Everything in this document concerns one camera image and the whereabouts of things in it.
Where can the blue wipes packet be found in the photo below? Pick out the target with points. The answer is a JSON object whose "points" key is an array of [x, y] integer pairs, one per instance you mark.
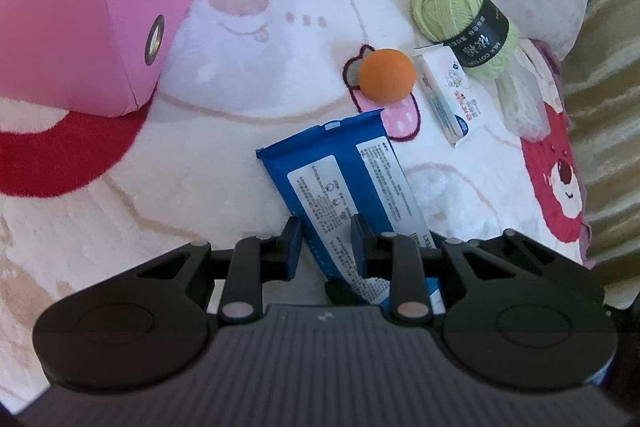
{"points": [[325, 177]]}

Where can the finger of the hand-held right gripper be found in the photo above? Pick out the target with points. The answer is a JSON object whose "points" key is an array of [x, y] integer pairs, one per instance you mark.
{"points": [[345, 294]]}

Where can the clear plastic box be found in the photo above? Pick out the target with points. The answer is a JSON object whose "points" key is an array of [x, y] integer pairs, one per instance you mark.
{"points": [[520, 102]]}

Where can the green yarn ball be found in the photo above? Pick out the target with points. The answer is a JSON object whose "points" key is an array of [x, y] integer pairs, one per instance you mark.
{"points": [[440, 7]]}

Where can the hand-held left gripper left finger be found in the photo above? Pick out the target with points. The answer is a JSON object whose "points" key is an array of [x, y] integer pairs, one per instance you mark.
{"points": [[295, 249]]}

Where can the orange ball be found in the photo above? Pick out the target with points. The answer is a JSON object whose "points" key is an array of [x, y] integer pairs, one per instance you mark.
{"points": [[387, 76]]}

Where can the gold curtain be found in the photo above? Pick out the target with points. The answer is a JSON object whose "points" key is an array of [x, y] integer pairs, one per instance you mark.
{"points": [[610, 107]]}

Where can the printed blanket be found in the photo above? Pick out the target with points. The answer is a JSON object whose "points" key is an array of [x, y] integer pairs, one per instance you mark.
{"points": [[225, 167]]}

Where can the pink cardboard box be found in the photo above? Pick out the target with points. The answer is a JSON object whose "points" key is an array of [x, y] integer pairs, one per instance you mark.
{"points": [[65, 32]]}

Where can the white tissue packet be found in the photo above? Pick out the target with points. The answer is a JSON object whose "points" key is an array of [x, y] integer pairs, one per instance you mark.
{"points": [[460, 102]]}

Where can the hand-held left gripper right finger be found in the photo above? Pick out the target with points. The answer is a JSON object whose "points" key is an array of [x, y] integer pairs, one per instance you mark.
{"points": [[359, 239]]}

